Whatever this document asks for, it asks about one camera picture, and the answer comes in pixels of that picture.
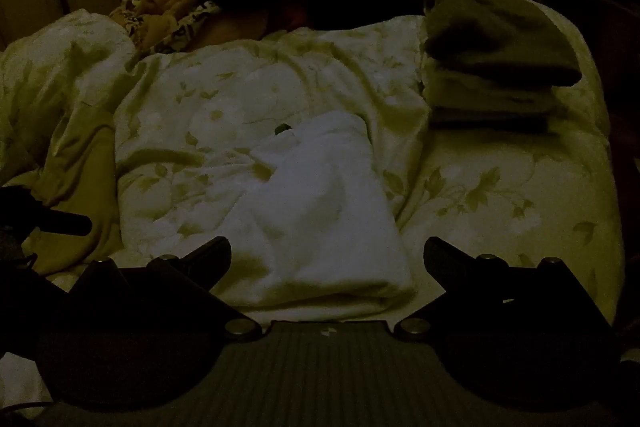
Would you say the dark folded clothes stack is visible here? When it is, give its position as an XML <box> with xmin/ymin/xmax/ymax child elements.
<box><xmin>423</xmin><ymin>0</ymin><xmax>582</xmax><ymax>128</ymax></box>

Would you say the floral white bed quilt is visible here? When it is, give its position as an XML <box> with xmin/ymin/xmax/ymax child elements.
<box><xmin>1</xmin><ymin>11</ymin><xmax>623</xmax><ymax>323</ymax></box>

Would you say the white small garment green trim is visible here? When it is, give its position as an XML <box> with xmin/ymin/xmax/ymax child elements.
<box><xmin>213</xmin><ymin>112</ymin><xmax>414</xmax><ymax>323</ymax></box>

